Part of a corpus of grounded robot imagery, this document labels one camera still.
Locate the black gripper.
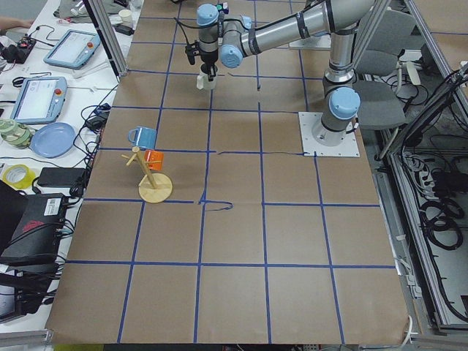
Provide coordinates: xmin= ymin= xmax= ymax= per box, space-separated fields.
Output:
xmin=200 ymin=50 xmax=219 ymax=80

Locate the white mug grey inside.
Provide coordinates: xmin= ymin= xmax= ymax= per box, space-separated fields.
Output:
xmin=196 ymin=69 xmax=217 ymax=91

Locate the blue white milk carton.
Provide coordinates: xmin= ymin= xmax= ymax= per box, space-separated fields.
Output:
xmin=216 ymin=2 xmax=230 ymax=15

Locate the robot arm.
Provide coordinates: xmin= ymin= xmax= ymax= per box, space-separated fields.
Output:
xmin=185 ymin=1 xmax=374 ymax=132

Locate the paper cup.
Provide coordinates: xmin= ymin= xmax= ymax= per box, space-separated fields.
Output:
xmin=118 ymin=9 xmax=133 ymax=27

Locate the blue mug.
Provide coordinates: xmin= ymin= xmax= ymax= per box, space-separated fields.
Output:
xmin=127 ymin=126 xmax=157 ymax=149

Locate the orange mug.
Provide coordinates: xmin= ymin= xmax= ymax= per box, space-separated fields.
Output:
xmin=144 ymin=149 xmax=164 ymax=171

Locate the wooden mug tree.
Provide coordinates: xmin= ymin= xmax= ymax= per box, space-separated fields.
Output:
xmin=121 ymin=146 xmax=173 ymax=203

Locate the upper teach pendant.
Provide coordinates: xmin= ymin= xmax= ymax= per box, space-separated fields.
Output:
xmin=43 ymin=29 xmax=101 ymax=69

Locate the teach pendant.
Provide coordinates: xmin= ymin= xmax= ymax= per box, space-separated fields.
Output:
xmin=43 ymin=29 xmax=101 ymax=69
xmin=10 ymin=77 xmax=68 ymax=125

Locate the grey office chair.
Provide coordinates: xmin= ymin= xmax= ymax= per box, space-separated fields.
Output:
xmin=350 ymin=9 xmax=418 ymax=129

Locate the light blue plate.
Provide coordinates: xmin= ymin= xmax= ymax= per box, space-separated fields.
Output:
xmin=30 ymin=122 xmax=75 ymax=158

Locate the lower teach pendant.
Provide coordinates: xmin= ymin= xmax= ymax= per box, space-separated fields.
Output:
xmin=10 ymin=77 xmax=68 ymax=125

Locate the black power adapter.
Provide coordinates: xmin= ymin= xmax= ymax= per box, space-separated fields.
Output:
xmin=37 ymin=167 xmax=85 ymax=187

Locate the green tape rolls stack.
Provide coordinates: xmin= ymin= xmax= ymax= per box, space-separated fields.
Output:
xmin=1 ymin=119 xmax=34 ymax=148

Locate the yellow tape roll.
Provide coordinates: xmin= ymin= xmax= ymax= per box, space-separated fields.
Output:
xmin=2 ymin=165 xmax=36 ymax=189

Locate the black computer box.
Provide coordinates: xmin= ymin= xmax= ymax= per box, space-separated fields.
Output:
xmin=1 ymin=193 xmax=75 ymax=267

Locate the aluminium frame post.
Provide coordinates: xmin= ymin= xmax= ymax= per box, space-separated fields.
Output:
xmin=83 ymin=0 xmax=128 ymax=78

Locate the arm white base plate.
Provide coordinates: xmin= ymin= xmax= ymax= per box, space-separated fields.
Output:
xmin=289 ymin=34 xmax=331 ymax=50
xmin=298 ymin=112 xmax=360 ymax=157

